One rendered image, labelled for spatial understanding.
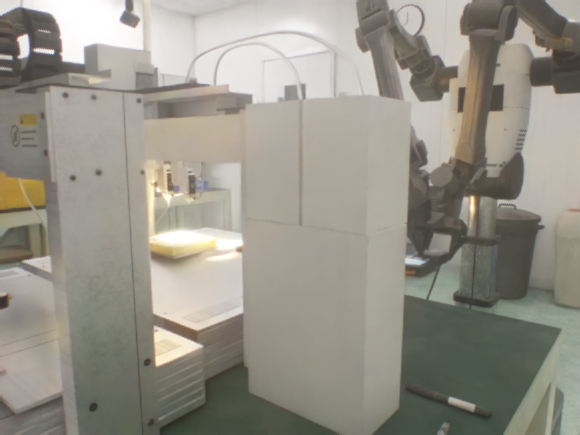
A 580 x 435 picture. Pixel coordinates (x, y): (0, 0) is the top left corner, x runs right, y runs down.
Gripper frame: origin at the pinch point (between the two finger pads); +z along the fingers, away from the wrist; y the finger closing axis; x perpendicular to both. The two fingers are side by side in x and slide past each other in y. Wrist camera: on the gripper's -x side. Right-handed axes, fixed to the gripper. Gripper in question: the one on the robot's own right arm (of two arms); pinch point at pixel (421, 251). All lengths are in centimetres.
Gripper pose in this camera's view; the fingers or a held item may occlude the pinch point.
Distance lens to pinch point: 115.1
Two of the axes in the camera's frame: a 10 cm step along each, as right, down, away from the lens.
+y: 7.6, 1.0, -6.4
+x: 6.3, -3.7, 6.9
